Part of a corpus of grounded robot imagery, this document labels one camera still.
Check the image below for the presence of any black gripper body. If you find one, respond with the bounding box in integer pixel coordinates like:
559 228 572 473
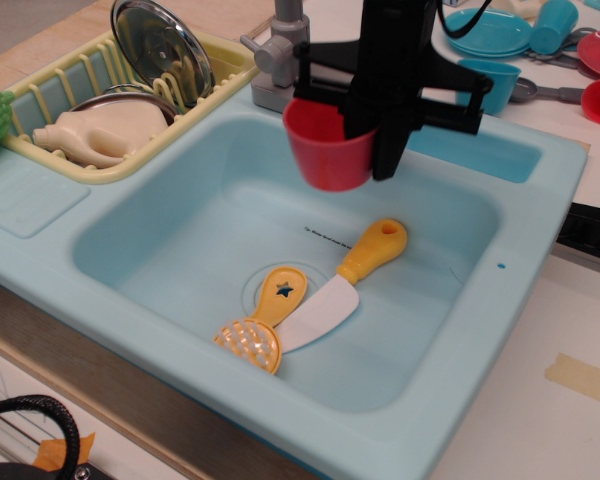
294 1 493 134

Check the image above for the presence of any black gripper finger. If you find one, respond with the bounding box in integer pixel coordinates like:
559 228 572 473
372 99 423 181
340 93 379 140

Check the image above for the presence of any red cup with handle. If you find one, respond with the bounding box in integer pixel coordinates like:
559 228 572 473
283 98 375 192

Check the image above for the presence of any teal cup upright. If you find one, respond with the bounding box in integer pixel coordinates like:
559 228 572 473
458 59 521 116

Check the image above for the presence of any light blue toy sink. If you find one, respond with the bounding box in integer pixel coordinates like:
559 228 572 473
0 89 587 479

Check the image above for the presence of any grey toy faucet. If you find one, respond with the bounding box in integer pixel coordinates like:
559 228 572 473
240 0 310 113

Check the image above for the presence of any teal plates stack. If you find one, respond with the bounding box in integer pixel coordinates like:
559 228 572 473
446 9 532 58

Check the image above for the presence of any grey toy spoon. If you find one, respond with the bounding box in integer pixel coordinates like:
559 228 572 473
509 77 584 105

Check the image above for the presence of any cream toy item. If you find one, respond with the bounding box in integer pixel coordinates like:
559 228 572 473
492 0 546 21

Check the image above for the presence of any teal tumbler lying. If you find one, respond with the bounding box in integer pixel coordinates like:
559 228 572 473
529 0 579 55

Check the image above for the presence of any grey toy utensil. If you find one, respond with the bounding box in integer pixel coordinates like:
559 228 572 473
523 27 596 69

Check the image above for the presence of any silver pot lid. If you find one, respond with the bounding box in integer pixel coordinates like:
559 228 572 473
110 0 216 107

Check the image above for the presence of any silver metal pot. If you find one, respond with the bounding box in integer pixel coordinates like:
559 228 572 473
70 90 179 125

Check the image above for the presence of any black object at right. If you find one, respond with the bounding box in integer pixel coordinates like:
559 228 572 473
557 202 600 259

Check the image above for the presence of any cream toy detergent bottle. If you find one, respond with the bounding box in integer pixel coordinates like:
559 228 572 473
33 101 168 168

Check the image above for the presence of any yellow dish rack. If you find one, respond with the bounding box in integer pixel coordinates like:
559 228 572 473
1 33 258 184

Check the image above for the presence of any beige masking tape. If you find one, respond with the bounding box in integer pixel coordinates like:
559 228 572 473
545 353 600 402

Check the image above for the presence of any orange tape piece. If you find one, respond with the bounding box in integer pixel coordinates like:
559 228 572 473
32 433 96 472

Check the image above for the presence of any yellow handled toy knife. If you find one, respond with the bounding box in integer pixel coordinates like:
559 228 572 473
276 219 408 354

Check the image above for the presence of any black cable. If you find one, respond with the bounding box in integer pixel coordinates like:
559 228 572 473
0 394 81 474

